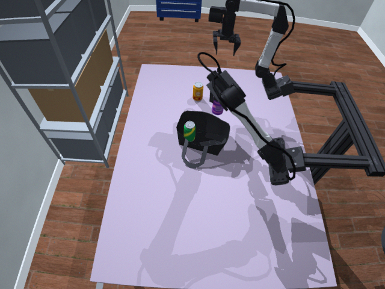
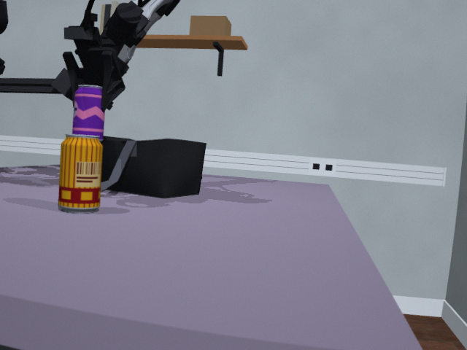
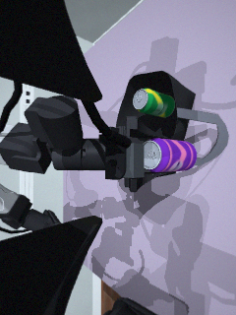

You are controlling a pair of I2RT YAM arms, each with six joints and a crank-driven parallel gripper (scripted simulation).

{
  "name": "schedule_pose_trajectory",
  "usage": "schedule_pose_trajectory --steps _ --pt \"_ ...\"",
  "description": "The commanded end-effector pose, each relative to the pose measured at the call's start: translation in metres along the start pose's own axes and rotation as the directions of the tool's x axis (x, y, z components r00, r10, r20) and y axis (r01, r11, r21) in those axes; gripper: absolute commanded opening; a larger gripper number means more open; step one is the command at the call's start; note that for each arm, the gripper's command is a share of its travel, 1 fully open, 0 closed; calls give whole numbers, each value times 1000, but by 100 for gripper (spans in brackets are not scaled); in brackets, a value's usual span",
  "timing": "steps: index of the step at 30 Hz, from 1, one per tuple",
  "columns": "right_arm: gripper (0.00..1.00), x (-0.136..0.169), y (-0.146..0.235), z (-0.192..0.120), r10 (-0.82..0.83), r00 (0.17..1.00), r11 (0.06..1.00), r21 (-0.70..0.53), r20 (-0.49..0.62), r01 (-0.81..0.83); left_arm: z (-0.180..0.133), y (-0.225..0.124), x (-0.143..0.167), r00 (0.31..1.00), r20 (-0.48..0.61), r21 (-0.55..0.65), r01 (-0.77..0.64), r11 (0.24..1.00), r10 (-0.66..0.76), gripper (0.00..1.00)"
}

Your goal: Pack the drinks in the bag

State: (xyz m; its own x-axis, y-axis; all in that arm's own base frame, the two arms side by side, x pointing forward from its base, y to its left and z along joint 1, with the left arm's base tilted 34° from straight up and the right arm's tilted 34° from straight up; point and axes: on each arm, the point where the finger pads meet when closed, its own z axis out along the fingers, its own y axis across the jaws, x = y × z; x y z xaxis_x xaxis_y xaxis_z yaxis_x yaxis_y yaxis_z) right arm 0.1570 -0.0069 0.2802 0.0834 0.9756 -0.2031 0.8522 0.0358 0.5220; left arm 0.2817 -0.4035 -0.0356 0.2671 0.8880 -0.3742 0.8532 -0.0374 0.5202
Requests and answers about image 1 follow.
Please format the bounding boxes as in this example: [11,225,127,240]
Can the yellow and red drink can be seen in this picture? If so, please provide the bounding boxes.
[192,82,203,101]

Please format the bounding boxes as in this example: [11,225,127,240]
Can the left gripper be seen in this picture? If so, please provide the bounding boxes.
[209,91,218,102]

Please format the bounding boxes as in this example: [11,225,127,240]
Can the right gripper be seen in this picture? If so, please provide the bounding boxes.
[213,24,241,56]

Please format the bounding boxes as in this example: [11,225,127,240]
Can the green and yellow drink can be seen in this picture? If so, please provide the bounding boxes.
[183,121,196,142]

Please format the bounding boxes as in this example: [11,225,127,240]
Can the purple drink can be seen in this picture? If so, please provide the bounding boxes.
[212,101,224,115]

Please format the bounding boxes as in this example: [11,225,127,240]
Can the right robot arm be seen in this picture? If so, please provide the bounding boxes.
[209,0,289,97]

